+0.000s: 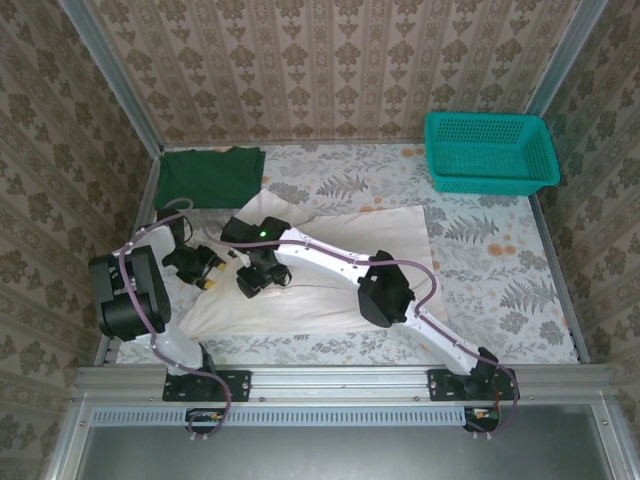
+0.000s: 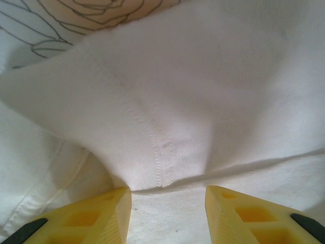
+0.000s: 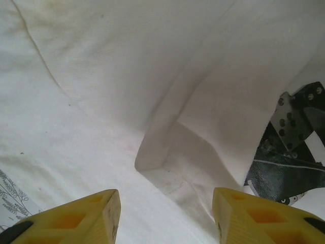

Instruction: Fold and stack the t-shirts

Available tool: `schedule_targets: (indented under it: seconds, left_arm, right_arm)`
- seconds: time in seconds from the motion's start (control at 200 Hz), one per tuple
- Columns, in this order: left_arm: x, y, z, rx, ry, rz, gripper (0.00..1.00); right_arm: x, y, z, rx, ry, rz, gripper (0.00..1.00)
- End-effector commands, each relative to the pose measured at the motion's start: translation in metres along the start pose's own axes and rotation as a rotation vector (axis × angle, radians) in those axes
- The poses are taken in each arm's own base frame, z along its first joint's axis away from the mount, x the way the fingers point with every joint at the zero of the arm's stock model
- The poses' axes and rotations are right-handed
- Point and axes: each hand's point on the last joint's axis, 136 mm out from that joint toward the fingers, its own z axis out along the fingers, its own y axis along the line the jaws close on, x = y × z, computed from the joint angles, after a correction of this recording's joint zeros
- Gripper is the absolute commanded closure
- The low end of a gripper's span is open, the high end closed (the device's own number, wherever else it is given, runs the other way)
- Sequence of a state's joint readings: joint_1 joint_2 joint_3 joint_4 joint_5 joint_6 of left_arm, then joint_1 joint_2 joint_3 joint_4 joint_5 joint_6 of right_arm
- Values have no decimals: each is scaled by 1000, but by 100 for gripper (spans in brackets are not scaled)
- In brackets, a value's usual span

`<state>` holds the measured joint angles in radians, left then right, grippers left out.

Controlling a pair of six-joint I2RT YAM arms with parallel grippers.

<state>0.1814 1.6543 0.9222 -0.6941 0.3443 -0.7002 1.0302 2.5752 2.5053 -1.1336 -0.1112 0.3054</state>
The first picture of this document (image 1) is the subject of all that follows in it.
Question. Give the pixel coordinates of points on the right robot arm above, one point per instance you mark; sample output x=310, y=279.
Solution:
x=390, y=300

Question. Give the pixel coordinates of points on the aluminium corner post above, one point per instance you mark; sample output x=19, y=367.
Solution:
x=112, y=75
x=562, y=55

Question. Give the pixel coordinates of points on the teal plastic basket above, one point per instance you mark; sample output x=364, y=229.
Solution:
x=490, y=150

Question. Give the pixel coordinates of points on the grey metal panel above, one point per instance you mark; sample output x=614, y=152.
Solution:
x=325, y=455

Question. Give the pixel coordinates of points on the aluminium left side rail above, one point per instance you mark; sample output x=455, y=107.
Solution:
x=145, y=200

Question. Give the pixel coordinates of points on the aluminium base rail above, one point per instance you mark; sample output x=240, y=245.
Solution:
x=340, y=382

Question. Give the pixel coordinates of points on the white t-shirt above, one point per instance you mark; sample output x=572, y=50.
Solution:
x=325, y=310

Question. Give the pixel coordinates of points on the aluminium right side rail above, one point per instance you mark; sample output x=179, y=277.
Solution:
x=560, y=275

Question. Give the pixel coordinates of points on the aluminium left corner post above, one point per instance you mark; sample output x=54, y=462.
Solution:
x=112, y=75

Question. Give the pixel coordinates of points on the folded green t-shirt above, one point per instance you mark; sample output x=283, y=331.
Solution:
x=210, y=177

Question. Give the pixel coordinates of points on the aluminium right corner post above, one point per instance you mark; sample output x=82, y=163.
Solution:
x=562, y=55

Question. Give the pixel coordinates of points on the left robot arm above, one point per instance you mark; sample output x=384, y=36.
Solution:
x=130, y=295

